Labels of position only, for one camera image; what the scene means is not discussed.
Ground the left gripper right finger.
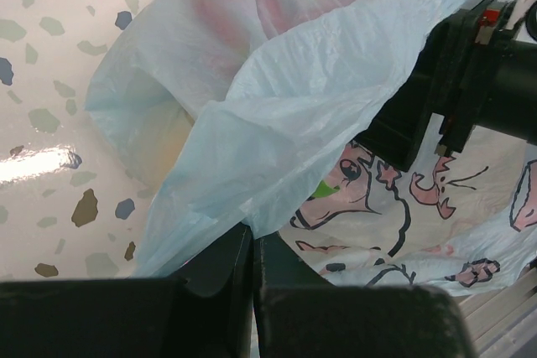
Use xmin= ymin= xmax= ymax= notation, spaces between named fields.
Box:
xmin=253 ymin=235 xmax=477 ymax=357

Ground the blue plastic bag with fruit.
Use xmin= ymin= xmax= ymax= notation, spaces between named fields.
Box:
xmin=86 ymin=0 xmax=536 ymax=296

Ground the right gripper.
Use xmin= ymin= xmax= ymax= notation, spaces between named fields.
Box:
xmin=356 ymin=0 xmax=536 ymax=172

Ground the red dragon fruit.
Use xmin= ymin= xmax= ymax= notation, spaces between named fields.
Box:
xmin=310 ymin=180 xmax=340 ymax=199

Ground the aluminium front rail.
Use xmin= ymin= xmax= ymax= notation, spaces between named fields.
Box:
xmin=455 ymin=262 xmax=536 ymax=357

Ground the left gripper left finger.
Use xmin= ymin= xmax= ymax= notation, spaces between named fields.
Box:
xmin=1 ymin=224 xmax=253 ymax=357

